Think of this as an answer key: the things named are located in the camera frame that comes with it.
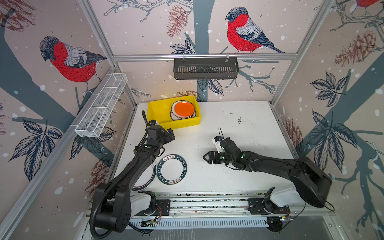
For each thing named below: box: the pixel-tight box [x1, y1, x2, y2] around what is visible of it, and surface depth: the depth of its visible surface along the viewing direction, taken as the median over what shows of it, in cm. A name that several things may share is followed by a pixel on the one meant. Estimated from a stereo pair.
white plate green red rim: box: [132, 164, 157, 191], surface depth 83 cm
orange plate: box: [174, 101, 195, 117], surface depth 113 cm
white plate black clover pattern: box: [170, 106, 196, 121], surface depth 109 cm
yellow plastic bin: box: [147, 95, 202, 130], surface depth 113 cm
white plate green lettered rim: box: [156, 154, 188, 185], surface depth 88 cm
